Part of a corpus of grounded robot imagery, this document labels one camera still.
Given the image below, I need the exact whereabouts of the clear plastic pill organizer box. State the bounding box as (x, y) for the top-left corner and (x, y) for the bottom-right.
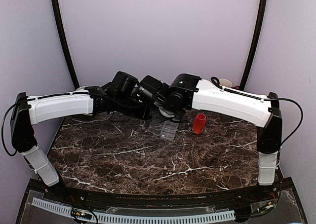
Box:
(148, 120), (179, 141)

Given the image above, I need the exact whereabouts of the red pill bottle grey cap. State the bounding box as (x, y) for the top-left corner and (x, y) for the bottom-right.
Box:
(193, 113), (206, 135)

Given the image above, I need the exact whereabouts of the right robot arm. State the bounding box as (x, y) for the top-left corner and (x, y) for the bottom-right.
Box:
(133, 74), (298, 201)

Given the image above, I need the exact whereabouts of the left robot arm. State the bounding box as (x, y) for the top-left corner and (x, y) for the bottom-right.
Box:
(5, 72), (151, 202)

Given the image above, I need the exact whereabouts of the cream ceramic mug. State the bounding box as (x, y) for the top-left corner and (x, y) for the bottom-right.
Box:
(219, 78), (233, 88)

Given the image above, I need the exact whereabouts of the white slotted cable duct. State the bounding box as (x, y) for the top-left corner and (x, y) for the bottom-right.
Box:
(31, 197), (236, 224)

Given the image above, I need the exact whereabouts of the black front rail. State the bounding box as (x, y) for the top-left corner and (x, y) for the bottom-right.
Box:
(24, 179), (297, 212)

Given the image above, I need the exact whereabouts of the right black corner post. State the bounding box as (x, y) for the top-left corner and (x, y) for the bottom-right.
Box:
(239, 0), (267, 91)

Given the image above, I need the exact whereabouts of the black corner post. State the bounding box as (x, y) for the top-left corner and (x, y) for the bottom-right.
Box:
(51, 0), (79, 89)
(239, 0), (267, 91)

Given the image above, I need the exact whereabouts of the left black corner post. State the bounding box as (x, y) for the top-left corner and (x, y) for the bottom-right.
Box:
(51, 0), (79, 89)

